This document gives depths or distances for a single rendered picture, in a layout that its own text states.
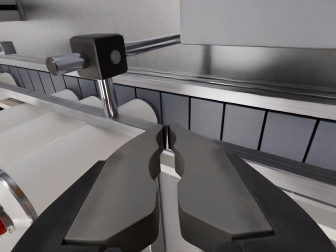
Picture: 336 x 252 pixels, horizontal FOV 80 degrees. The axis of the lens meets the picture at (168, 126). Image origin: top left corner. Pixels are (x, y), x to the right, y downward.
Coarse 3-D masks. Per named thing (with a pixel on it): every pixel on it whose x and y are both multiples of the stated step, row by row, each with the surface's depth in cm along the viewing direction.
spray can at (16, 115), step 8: (56, 96) 31; (64, 96) 31; (72, 96) 32; (24, 104) 28; (0, 112) 26; (8, 112) 26; (16, 112) 26; (24, 112) 27; (32, 112) 27; (40, 112) 28; (0, 120) 25; (8, 120) 25; (16, 120) 26; (24, 120) 26; (0, 128) 24
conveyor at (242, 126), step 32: (0, 64) 44; (128, 96) 27; (160, 96) 24; (192, 96) 23; (192, 128) 23; (224, 128) 21; (256, 128) 19; (288, 128) 18; (320, 128) 16; (320, 160) 17
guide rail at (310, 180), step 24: (24, 96) 25; (48, 96) 23; (96, 120) 18; (120, 120) 17; (144, 120) 17; (216, 144) 13; (264, 168) 11; (288, 168) 11; (312, 168) 11; (312, 192) 11
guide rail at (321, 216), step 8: (0, 104) 44; (8, 104) 43; (16, 104) 43; (160, 160) 24; (168, 160) 24; (160, 168) 24; (168, 168) 23; (176, 176) 23; (296, 200) 18; (304, 208) 18; (312, 208) 18; (320, 208) 17; (312, 216) 17; (320, 216) 17; (328, 216) 17; (320, 224) 16; (328, 224) 16; (328, 232) 16
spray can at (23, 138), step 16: (96, 96) 30; (48, 112) 25; (16, 128) 22; (32, 128) 22; (48, 128) 23; (64, 128) 24; (0, 144) 20; (16, 144) 21; (32, 144) 22; (0, 160) 20
